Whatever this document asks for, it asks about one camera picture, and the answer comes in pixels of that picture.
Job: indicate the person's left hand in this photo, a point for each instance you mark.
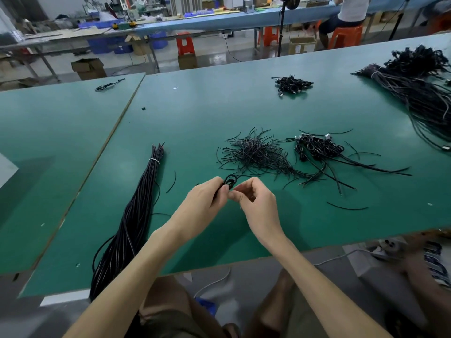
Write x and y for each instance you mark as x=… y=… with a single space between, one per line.
x=197 y=211

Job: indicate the person's left forearm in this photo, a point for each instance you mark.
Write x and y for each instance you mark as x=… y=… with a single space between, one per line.
x=123 y=288

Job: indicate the black fan on stand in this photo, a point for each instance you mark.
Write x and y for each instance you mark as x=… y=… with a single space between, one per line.
x=282 y=24

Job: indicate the person's brown shorts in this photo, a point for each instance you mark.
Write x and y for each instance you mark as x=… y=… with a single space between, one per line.
x=173 y=313

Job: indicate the person's right hand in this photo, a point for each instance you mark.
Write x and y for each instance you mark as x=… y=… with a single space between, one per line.
x=261 y=214

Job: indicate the orange plastic stool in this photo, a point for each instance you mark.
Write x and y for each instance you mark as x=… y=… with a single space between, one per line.
x=441 y=23
x=345 y=38
x=270 y=36

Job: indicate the black tripod stand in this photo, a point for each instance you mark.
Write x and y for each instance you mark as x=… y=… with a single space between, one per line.
x=399 y=17

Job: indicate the red plastic stool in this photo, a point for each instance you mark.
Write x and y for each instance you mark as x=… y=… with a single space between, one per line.
x=185 y=44

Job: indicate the large white box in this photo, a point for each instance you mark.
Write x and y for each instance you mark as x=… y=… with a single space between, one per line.
x=7 y=170

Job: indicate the small cardboard box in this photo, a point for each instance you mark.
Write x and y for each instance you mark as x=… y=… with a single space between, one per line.
x=187 y=62

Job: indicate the person's right leg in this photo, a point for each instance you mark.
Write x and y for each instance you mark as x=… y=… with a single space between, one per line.
x=431 y=285

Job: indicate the blue plastic item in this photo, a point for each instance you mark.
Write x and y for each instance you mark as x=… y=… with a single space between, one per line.
x=206 y=307

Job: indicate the open cardboard box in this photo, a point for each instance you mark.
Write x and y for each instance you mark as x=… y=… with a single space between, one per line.
x=89 y=69

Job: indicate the person's right forearm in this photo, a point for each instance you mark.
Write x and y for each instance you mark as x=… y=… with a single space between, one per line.
x=324 y=292

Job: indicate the long blue workbench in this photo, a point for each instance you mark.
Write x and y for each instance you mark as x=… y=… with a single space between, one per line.
x=232 y=19

